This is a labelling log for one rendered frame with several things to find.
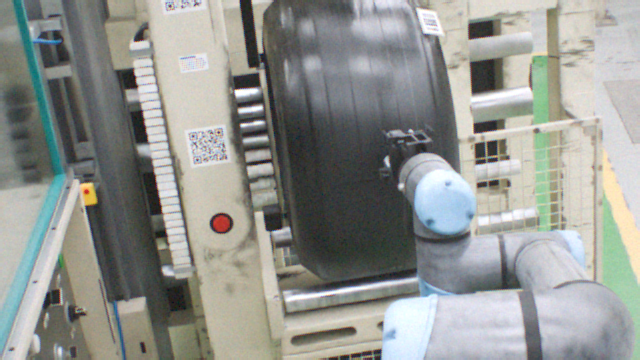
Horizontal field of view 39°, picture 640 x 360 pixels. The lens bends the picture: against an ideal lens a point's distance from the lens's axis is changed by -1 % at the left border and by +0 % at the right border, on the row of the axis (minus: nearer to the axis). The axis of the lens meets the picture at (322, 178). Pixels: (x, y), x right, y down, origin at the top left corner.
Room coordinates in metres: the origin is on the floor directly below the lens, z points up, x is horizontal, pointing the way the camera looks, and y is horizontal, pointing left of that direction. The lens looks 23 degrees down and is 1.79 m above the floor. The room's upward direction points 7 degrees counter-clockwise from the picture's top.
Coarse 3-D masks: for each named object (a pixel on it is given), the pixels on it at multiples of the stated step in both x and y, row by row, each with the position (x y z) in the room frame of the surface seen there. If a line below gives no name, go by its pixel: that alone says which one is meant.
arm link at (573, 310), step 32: (512, 256) 1.05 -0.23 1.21; (544, 256) 0.94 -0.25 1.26; (576, 256) 1.03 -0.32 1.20; (512, 288) 1.05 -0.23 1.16; (544, 288) 0.83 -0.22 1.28; (576, 288) 0.74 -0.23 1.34; (608, 288) 0.77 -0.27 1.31; (544, 320) 0.68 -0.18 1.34; (576, 320) 0.68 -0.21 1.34; (608, 320) 0.69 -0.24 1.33; (544, 352) 0.66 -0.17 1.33; (576, 352) 0.66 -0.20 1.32; (608, 352) 0.67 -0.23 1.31
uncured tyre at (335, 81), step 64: (320, 0) 1.61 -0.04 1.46; (384, 0) 1.59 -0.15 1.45; (320, 64) 1.48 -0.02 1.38; (384, 64) 1.47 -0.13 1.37; (320, 128) 1.42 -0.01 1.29; (384, 128) 1.42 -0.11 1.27; (448, 128) 1.45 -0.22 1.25; (320, 192) 1.40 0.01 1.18; (384, 192) 1.40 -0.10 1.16; (320, 256) 1.45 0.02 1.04; (384, 256) 1.45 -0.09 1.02
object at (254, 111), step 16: (240, 80) 2.12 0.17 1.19; (256, 80) 2.12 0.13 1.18; (240, 96) 2.00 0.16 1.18; (256, 96) 2.00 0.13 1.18; (240, 112) 1.99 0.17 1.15; (256, 112) 1.99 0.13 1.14; (256, 128) 2.00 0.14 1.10; (272, 128) 1.99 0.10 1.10; (256, 144) 1.99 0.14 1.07; (272, 144) 1.99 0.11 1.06; (256, 160) 2.12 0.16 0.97; (272, 160) 2.07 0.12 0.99; (256, 176) 1.99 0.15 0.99; (272, 176) 2.01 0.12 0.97; (272, 192) 2.00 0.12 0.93
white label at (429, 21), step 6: (420, 12) 1.57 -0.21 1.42; (426, 12) 1.57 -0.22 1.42; (432, 12) 1.58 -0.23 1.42; (420, 18) 1.55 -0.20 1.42; (426, 18) 1.56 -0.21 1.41; (432, 18) 1.56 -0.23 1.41; (426, 24) 1.54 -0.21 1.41; (432, 24) 1.55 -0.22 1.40; (438, 24) 1.56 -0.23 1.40; (426, 30) 1.53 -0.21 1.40; (432, 30) 1.54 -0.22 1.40; (438, 30) 1.54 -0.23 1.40
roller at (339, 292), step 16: (400, 272) 1.56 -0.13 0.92; (416, 272) 1.55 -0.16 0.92; (304, 288) 1.54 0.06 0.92; (320, 288) 1.54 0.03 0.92; (336, 288) 1.53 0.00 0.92; (352, 288) 1.53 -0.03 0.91; (368, 288) 1.53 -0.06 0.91; (384, 288) 1.53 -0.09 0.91; (400, 288) 1.53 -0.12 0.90; (416, 288) 1.54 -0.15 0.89; (288, 304) 1.52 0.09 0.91; (304, 304) 1.52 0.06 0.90; (320, 304) 1.52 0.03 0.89; (336, 304) 1.53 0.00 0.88
